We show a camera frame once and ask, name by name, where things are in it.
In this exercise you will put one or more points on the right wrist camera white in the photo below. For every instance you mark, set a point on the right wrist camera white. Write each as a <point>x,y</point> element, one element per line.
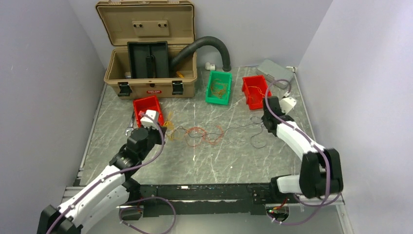
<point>287,104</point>

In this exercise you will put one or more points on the grey plastic case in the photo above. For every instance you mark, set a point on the grey plastic case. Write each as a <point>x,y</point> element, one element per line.
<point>272,71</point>

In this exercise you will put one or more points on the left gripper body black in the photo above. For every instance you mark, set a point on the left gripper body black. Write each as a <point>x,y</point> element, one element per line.
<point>155,137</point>

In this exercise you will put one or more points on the red plastic bin right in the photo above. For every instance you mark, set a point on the red plastic bin right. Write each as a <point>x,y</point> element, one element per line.
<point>254,88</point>

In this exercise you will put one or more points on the red plastic bin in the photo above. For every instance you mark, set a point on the red plastic bin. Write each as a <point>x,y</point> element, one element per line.
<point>254,88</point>
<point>147,103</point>

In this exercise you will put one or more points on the black toolbox tray insert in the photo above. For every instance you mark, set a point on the black toolbox tray insert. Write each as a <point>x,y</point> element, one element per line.
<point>148,59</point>

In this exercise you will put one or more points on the red plastic bin left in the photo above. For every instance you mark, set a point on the red plastic bin left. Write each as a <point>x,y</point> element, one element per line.
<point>147,103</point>

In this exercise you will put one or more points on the white pipe fitting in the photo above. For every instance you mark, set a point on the white pipe fitting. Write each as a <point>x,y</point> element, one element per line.
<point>210,67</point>

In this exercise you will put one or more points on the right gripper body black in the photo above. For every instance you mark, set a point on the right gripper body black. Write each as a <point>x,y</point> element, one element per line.
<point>264,118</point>

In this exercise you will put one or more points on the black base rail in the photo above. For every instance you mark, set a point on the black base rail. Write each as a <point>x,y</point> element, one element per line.
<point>202,199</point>

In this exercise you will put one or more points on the green plastic bin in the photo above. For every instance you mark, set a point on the green plastic bin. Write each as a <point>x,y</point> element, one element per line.
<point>218,89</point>

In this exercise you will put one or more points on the tan plastic toolbox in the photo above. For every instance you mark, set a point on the tan plastic toolbox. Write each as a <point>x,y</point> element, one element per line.
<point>146,36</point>

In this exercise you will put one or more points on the silver wrench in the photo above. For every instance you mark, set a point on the silver wrench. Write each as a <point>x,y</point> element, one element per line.
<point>130,126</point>

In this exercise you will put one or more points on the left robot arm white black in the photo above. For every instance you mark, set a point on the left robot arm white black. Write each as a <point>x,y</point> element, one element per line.
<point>113,187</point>

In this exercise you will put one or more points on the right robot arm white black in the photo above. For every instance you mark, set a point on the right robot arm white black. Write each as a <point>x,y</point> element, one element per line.
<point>320,170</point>

